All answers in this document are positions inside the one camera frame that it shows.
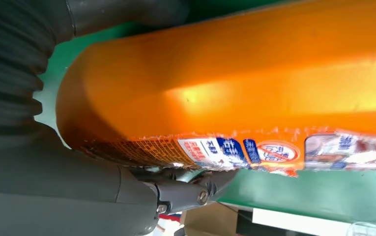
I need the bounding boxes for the white table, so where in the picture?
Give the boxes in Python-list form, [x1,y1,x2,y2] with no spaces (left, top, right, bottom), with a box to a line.
[252,207,351,236]

